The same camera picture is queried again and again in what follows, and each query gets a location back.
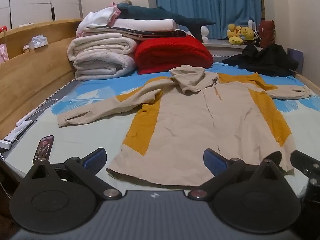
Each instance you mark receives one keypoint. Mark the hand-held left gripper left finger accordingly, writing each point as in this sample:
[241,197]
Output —
[96,158]

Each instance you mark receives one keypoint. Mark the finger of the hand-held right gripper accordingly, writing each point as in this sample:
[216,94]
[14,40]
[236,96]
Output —
[308,163]

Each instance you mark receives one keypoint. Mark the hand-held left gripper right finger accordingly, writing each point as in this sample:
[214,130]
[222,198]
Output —
[214,161]

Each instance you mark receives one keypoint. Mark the beige and yellow hooded jacket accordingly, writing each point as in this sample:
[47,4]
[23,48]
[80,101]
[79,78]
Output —
[207,130]

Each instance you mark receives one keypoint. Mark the black clothes pile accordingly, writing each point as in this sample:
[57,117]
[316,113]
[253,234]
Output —
[262,60]

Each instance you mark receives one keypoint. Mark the smartphone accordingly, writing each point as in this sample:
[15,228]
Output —
[43,147]

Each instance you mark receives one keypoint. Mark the black and white remote control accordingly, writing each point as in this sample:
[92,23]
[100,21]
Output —
[20,131]

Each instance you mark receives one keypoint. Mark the folded white quilt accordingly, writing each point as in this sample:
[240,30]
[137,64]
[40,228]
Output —
[100,57]

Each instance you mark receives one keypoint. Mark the wooden headboard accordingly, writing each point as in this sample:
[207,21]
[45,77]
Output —
[30,80]

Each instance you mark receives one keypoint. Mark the purple box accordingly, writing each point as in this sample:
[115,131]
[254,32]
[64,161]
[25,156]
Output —
[296,57]

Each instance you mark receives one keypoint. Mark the grey window ledge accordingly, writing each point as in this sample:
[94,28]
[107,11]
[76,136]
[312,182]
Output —
[225,48]

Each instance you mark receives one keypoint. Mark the folded red blanket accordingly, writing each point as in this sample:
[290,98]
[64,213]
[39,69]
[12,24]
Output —
[172,53]

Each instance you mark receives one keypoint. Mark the white plush toy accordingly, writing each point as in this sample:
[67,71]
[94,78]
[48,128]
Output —
[205,33]

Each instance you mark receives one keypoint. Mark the yellow plush toy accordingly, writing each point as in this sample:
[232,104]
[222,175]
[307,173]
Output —
[233,33]
[247,33]

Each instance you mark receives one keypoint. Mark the tissue pack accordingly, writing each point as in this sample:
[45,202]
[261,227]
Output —
[38,41]

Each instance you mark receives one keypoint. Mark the dark patterned folded blanket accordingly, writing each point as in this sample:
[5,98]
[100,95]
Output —
[150,33]

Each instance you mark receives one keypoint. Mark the pink card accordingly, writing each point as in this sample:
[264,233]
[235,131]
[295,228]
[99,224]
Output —
[3,53]

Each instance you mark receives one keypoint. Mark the white cloth with pink trim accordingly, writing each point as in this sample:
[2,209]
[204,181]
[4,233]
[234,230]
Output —
[97,17]

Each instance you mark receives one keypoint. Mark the folded white sheet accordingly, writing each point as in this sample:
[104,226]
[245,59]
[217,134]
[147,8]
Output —
[145,25]

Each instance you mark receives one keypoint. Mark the dark blue shark plush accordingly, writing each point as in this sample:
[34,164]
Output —
[155,13]

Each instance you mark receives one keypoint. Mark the blue curtain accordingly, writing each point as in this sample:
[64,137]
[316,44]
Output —
[207,2]

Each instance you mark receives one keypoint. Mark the red round object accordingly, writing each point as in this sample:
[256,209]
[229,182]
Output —
[2,29]

